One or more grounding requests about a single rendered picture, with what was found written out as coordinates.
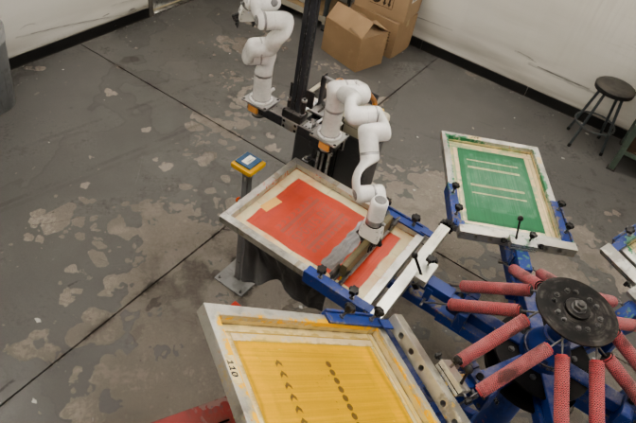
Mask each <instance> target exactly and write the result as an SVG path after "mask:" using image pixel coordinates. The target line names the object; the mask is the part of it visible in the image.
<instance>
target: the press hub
mask: <svg viewBox="0 0 636 423"><path fill-rule="evenodd" d="M536 304H537V308H538V311H539V314H540V315H541V318H542V322H543V325H544V326H539V327H533V328H530V326H528V327H527V328H525V329H524V330H522V331H521V333H522V334H523V336H522V337H521V341H520V344H519V345H517V344H515V343H513V342H511V341H510V340H506V341H505V342H503V343H502V344H499V345H498V346H496V347H495V348H494V349H492V350H490V351H488V352H487V353H485V354H484V360H485V366H486V368H488V367H490V366H492V365H495V364H497V363H500V362H502V361H506V360H508V359H511V358H513V357H516V356H518V355H520V354H525V353H527V352H528V351H530V350H531V349H533V348H534V347H536V346H538V345H539V344H541V343H543V342H546V343H548V344H549V345H551V344H553V343H555V342H556V341H558V340H560V339H561V337H563V338H564V349H563V354H565V355H568V357H570V364H571V363H572V364H573V365H575V366H577V367H578V368H580V369H582V370H583V371H585V372H587V373H588V374H589V360H590V358H589V356H588V354H587V352H586V350H585V348H584V347H583V346H587V347H602V346H605V345H608V344H610V343H611V342H613V340H614V339H615V338H616V336H617V334H618V330H619V324H618V319H617V316H616V314H615V312H614V310H613V308H612V306H611V305H610V303H609V302H608V301H607V300H606V299H605V298H604V297H603V296H602V295H601V294H600V293H599V292H598V291H596V290H595V289H593V288H592V287H590V286H588V285H586V284H584V283H582V282H580V281H577V280H574V279H572V278H567V277H553V278H549V279H547V280H545V281H543V282H542V283H541V284H540V285H539V287H538V289H537V292H536ZM571 343H574V344H579V345H581V346H579V347H578V348H575V349H573V350H571ZM552 348H553V350H554V352H553V353H554V354H553V355H552V356H550V357H549V358H547V359H545V360H544V361H542V362H540V363H539V364H537V365H535V366H534V367H532V368H531V369H529V370H527V371H526V372H524V373H523V374H521V375H520V376H518V377H516V378H515V379H513V381H514V382H515V383H514V384H511V385H509V386H507V387H505V388H503V389H501V390H500V393H498V395H496V397H495V398H494V399H493V401H492V402H491V403H490V405H489V406H488V407H487V408H485V409H483V410H481V411H480V412H479V413H477V414H474V415H473V417H472V418H471V419H470V423H509V422H510V420H511V419H512V418H513V417H514V416H515V414H516V413H517V412H518V411H519V410H520V409H522V410H524V411H526V412H528V413H531V414H533V413H534V412H535V408H534V403H533V399H532V396H534V397H538V398H540V399H543V400H545V399H546V396H545V392H544V388H543V384H542V379H541V375H540V374H541V373H544V374H547V375H554V374H555V355H556V354H561V342H560V343H558V344H556V345H554V346H553V347H552ZM588 389H589V388H587V387H586V386H584V385H582V384H581V383H579V382H577V381H576V380H574V379H572V378H570V408H571V407H572V406H573V405H574V404H575V400H576V399H578V398H580V397H581V396H583V395H584V394H585V393H586V391H587V390H588Z"/></svg>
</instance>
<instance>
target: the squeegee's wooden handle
mask: <svg viewBox="0 0 636 423"><path fill-rule="evenodd" d="M392 220H393V216H391V215H390V214H388V215H387V216H386V217H385V218H384V223H385V224H386V225H385V226H384V231H383V234H384V233H385V232H386V231H387V230H388V229H389V227H390V224H391V223H392ZM370 244H371V242H370V241H368V240H366V239H365V240H364V241H363V242H362V243H361V244H360V245H359V246H358V247H357V248H356V250H355V251H354V252H353V253H352V254H351V255H350V256H349V257H348V258H347V259H346V260H345V261H344V263H343V264H342V265H341V269H340V271H339V276H341V277H344V276H345V274H346V273H347V272H349V271H351V270H352V269H353V267H354V266H355V265H356V264H357V263H358V262H359V261H360V260H361V259H362V257H363V256H364V255H365V254H366V253H367V250H368V247H369V246H370Z"/></svg>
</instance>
